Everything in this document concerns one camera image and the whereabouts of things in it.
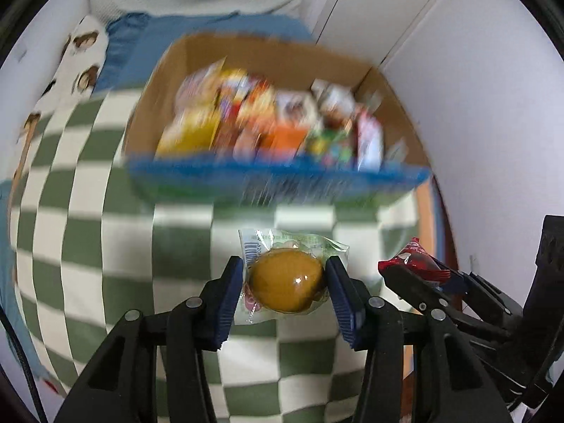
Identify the bear print pillow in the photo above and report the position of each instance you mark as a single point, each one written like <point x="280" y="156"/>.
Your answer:
<point x="77" y="73"/>

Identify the red white snack packet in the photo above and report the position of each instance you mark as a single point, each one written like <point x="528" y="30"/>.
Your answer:
<point x="369" y="143"/>

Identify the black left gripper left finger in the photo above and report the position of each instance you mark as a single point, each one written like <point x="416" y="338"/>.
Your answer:
<point x="119" y="382"/>

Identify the yellow chips bag in box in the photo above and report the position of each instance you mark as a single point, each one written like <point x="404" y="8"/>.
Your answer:
<point x="191" y="131"/>

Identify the brown egg snack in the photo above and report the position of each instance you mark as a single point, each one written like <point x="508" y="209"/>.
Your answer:
<point x="283" y="273"/>

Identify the brown cardboard box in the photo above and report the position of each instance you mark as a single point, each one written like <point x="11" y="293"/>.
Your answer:
<point x="256" y="83"/>

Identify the silver snack packet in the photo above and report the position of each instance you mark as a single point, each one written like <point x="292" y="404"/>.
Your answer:
<point x="333" y="99"/>

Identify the orange snack packet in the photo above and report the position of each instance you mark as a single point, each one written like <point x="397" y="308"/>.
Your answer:
<point x="282" y="142"/>

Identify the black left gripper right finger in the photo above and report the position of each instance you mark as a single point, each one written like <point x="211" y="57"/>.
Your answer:
<point x="451" y="384"/>

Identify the green white checkered blanket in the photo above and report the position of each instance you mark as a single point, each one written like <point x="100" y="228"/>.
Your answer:
<point x="298" y="369"/>

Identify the watermelon gum candy bag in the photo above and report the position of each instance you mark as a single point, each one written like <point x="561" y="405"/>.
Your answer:
<point x="333" y="149"/>

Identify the blue bed sheet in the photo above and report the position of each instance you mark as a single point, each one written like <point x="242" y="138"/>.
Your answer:
<point x="88" y="243"/>

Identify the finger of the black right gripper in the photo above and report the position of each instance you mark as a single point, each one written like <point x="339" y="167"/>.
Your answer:
<point x="490" y="304"/>
<point x="416" y="291"/>

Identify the white door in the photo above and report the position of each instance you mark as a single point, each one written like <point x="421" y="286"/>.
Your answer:
<point x="367" y="29"/>

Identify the small red candy packet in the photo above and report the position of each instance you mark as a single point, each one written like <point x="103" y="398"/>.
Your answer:
<point x="418" y="261"/>

